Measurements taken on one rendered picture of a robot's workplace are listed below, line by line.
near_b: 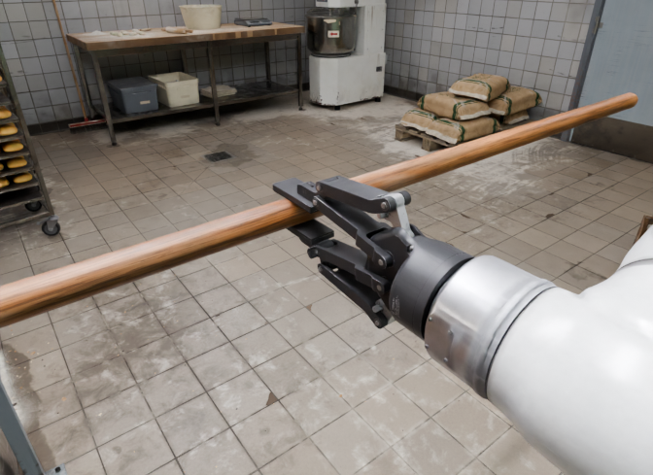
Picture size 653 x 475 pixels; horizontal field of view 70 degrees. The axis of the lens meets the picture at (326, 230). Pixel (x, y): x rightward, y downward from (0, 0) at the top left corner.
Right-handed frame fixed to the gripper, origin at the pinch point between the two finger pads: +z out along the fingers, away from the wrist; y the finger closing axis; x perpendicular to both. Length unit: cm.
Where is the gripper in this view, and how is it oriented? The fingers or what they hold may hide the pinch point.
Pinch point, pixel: (302, 210)
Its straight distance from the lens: 49.4
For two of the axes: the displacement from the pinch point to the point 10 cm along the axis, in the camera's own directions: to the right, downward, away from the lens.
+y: 0.0, 8.8, 4.8
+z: -6.1, -3.8, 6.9
